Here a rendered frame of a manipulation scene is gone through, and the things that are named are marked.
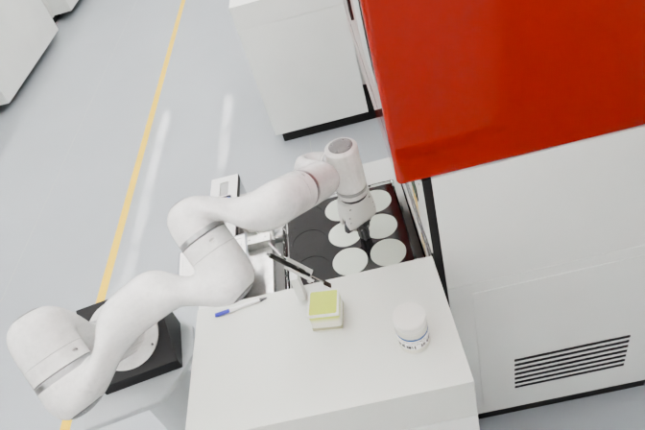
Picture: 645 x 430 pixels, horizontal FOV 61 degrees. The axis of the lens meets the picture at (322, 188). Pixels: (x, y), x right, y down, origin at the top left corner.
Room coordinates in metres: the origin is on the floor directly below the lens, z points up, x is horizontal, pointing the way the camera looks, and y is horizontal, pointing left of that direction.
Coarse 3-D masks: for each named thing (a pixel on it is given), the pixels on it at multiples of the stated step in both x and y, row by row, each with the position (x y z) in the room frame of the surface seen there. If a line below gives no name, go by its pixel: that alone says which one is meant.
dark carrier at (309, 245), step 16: (320, 208) 1.27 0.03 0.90; (288, 224) 1.24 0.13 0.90; (304, 224) 1.22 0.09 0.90; (320, 224) 1.20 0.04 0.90; (336, 224) 1.18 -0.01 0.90; (400, 224) 1.10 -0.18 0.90; (288, 240) 1.18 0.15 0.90; (304, 240) 1.16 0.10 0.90; (320, 240) 1.14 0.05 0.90; (368, 240) 1.07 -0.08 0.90; (400, 240) 1.04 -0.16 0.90; (304, 256) 1.09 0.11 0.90; (320, 256) 1.07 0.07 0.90; (368, 256) 1.02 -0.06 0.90; (320, 272) 1.02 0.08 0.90; (336, 272) 1.00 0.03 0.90
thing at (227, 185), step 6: (216, 180) 1.50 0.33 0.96; (222, 180) 1.49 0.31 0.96; (228, 180) 1.47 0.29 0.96; (234, 180) 1.46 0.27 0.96; (216, 186) 1.47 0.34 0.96; (222, 186) 1.46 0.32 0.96; (228, 186) 1.44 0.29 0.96; (234, 186) 1.43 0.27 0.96; (210, 192) 1.44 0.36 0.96; (216, 192) 1.43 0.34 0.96; (222, 192) 1.43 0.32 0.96; (228, 192) 1.41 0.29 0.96; (234, 192) 1.40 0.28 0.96; (228, 228) 1.24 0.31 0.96; (234, 228) 1.23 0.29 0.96; (234, 234) 1.21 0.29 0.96; (204, 306) 0.97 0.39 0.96
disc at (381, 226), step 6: (378, 216) 1.15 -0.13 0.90; (384, 216) 1.15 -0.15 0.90; (390, 216) 1.14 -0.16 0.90; (372, 222) 1.14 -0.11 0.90; (378, 222) 1.13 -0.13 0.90; (384, 222) 1.12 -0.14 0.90; (390, 222) 1.12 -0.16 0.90; (372, 228) 1.11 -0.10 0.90; (378, 228) 1.10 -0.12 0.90; (384, 228) 1.10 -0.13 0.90; (390, 228) 1.09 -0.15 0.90; (372, 234) 1.09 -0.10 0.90; (378, 234) 1.08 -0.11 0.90; (384, 234) 1.08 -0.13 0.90; (390, 234) 1.07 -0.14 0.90
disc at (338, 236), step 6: (336, 228) 1.16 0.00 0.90; (342, 228) 1.15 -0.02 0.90; (330, 234) 1.14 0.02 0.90; (336, 234) 1.14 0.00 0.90; (342, 234) 1.13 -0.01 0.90; (348, 234) 1.12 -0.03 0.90; (354, 234) 1.11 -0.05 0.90; (330, 240) 1.12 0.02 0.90; (336, 240) 1.11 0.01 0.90; (342, 240) 1.11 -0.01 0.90; (348, 240) 1.10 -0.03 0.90; (354, 240) 1.09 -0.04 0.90; (342, 246) 1.09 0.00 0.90
